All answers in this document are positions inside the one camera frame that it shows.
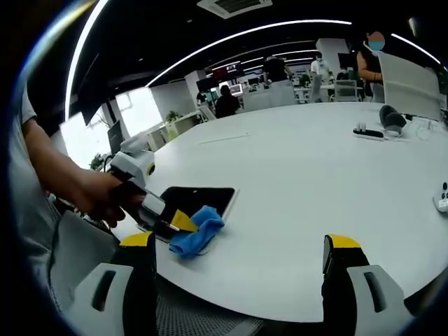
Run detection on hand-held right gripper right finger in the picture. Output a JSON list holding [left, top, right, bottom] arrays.
[[321, 233, 416, 336]]

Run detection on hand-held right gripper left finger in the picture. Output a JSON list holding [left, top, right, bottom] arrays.
[[64, 230, 158, 336]]

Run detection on blue cleaning cloth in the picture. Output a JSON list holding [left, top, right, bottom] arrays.
[[169, 205, 225, 259]]

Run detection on black tablet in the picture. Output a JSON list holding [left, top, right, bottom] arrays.
[[138, 186, 241, 244]]

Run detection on person's left hand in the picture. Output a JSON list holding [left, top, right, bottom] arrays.
[[75, 171, 148, 228]]

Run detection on dark computer monitor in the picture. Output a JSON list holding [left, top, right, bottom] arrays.
[[106, 120, 123, 151]]

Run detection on white side desk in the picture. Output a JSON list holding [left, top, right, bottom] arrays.
[[146, 113, 202, 151]]

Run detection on grey mesh office chair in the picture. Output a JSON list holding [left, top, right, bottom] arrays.
[[48, 209, 267, 336]]

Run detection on dark hanging screen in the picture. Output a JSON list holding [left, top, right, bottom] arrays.
[[78, 52, 109, 127]]

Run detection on person's grey shirt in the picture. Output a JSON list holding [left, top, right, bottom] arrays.
[[8, 80, 62, 316]]

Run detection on curved ceiling light strip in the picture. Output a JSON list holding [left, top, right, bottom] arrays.
[[64, 0, 118, 122], [145, 20, 353, 88]]

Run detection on white device with black buttons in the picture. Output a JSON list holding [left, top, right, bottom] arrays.
[[433, 181, 448, 213]]

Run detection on white partition desk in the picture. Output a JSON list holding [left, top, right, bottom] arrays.
[[243, 80, 297, 109]]

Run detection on grey headphones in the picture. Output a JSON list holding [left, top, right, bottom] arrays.
[[379, 104, 409, 138]]

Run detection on ceiling air vent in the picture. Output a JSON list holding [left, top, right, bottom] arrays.
[[196, 0, 273, 19]]

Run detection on white office chair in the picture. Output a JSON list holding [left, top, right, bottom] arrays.
[[334, 79, 360, 102]]

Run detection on white upright panel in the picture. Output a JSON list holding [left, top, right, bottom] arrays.
[[377, 51, 442, 122]]

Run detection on red wall screen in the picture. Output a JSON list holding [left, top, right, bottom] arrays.
[[211, 64, 244, 78]]

